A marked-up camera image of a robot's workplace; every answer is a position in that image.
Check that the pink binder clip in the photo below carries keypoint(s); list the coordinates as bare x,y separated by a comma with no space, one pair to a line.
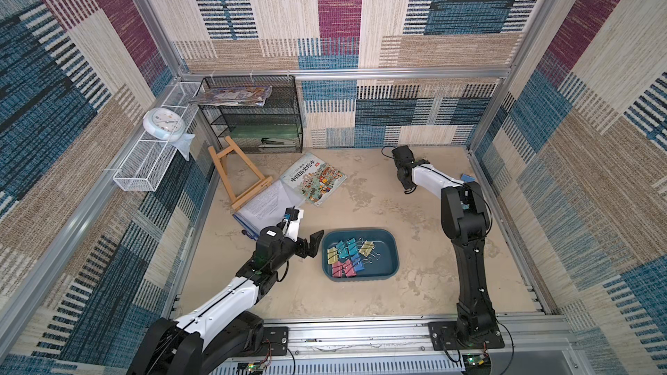
337,270
348,269

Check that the wooden tabletop easel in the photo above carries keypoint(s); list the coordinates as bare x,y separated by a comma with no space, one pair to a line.
241,178

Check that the white wire wall basket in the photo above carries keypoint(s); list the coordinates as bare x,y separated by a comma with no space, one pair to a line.
144,167

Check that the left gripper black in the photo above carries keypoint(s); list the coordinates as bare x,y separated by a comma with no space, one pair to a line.
310,251

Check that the yellow binder clip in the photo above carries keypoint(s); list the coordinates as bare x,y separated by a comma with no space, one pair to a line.
332,256
367,250

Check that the black stapler on shelf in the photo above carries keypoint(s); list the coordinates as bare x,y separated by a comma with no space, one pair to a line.
271,142

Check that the blue binder clip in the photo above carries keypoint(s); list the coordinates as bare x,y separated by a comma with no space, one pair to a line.
468,178
357,263

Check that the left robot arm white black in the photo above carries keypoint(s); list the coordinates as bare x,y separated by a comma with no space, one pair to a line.
223,327

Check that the teal plastic storage box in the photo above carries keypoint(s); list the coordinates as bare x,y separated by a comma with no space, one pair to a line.
379,269

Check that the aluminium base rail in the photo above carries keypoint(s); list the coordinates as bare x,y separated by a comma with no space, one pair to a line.
371,345

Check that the colourful Chinese history picture book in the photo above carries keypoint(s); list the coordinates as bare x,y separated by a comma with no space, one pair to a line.
313,178

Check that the magazine on rack top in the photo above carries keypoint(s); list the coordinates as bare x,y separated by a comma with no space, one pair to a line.
251,96

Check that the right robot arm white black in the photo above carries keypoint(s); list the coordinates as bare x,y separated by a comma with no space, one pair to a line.
466,221

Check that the white round clock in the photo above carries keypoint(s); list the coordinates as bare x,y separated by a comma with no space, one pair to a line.
163,124

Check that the teal binder clip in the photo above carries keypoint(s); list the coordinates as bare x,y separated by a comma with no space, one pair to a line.
342,250
352,247

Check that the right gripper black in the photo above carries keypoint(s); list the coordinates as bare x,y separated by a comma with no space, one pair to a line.
404,174

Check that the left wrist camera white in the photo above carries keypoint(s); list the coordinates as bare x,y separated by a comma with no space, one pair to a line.
291,223

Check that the clear mesh document pouch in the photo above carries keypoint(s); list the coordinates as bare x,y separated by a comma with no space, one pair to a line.
267,209

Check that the black mesh shelf rack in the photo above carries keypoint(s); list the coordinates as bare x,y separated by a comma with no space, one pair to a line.
280,117

